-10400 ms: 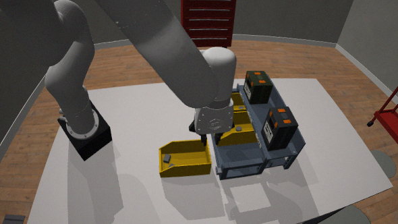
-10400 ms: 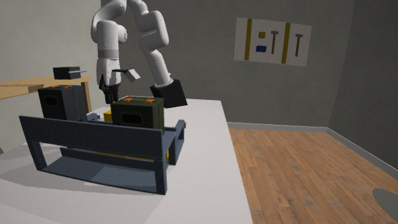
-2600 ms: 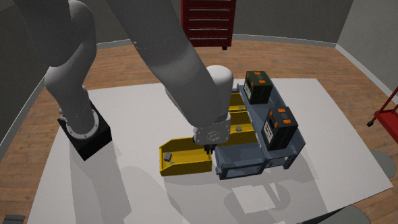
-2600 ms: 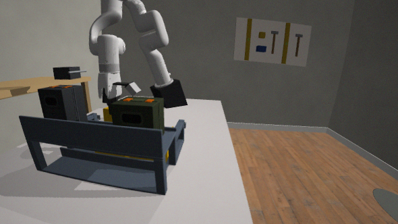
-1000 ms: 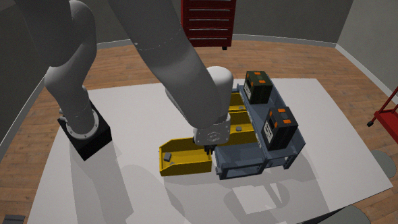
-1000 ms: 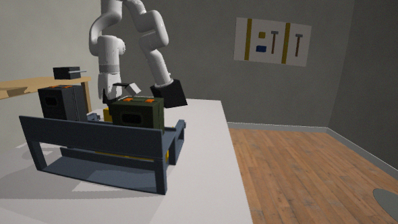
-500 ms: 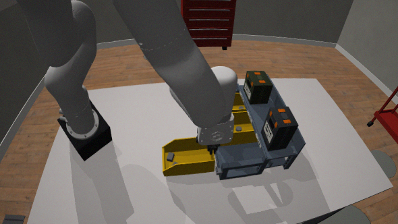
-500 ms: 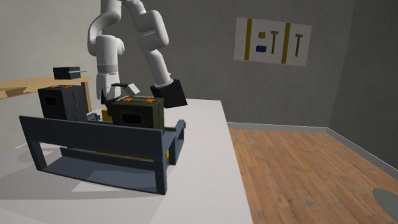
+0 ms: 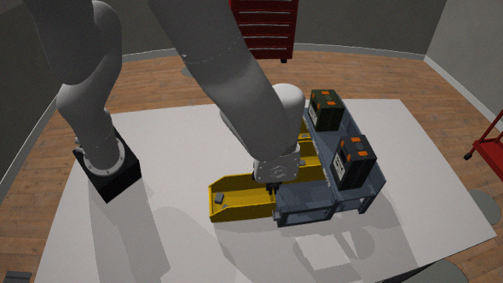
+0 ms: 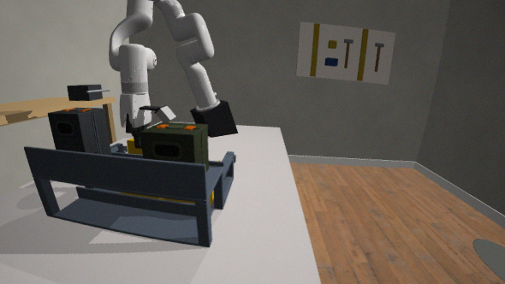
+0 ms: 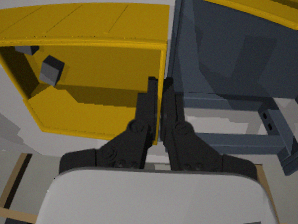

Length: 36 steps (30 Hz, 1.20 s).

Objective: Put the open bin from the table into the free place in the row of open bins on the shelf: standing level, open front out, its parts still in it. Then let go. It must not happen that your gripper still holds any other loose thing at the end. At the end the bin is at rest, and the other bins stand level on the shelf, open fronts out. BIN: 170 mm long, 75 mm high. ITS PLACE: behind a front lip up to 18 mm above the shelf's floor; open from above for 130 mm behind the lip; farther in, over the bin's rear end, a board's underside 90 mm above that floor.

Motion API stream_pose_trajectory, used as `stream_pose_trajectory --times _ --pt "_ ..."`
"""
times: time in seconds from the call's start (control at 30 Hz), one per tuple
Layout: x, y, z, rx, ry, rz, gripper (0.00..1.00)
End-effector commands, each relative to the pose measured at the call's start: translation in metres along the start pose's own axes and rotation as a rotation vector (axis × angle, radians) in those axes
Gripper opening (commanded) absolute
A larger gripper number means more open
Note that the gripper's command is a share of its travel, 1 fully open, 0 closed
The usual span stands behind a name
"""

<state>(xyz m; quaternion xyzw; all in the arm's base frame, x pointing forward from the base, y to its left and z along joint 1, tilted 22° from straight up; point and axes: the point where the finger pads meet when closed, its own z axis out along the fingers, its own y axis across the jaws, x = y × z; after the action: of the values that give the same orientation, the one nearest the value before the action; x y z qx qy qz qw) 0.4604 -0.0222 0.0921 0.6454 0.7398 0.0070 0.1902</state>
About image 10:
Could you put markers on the dark green case with handle slot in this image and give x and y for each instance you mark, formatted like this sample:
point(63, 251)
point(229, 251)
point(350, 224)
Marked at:
point(177, 142)

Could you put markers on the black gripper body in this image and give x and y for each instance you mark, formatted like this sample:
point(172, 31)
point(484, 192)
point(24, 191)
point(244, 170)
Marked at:
point(130, 103)

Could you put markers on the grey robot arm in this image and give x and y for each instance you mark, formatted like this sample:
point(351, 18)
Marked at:
point(132, 60)

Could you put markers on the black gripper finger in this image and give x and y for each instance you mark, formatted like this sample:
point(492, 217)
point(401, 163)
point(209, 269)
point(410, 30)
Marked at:
point(144, 127)
point(134, 132)

